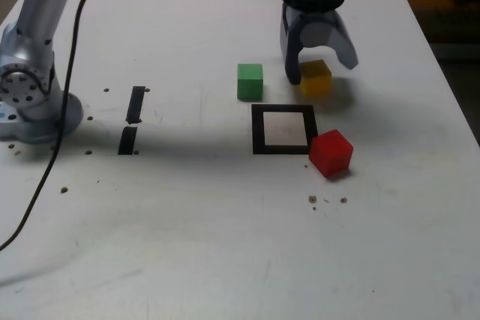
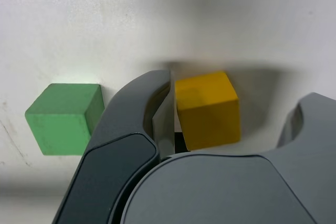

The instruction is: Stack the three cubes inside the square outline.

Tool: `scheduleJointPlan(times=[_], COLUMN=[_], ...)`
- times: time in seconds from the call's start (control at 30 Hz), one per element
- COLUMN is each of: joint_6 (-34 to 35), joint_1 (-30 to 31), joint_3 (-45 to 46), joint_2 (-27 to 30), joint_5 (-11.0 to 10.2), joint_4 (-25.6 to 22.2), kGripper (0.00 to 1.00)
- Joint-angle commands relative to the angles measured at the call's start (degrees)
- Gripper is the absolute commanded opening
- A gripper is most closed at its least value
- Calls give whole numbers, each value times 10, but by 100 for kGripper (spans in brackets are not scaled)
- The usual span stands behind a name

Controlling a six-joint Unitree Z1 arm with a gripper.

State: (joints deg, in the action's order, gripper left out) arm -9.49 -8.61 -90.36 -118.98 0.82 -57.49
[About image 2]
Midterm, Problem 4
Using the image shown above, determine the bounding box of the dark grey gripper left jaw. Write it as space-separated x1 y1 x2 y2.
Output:
52 69 176 224

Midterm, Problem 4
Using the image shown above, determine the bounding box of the yellow cube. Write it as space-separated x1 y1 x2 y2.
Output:
174 71 242 152

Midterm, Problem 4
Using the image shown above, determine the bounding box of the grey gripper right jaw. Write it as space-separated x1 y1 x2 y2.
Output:
119 92 336 224

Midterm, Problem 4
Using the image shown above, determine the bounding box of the green cube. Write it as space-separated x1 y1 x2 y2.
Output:
25 83 105 156

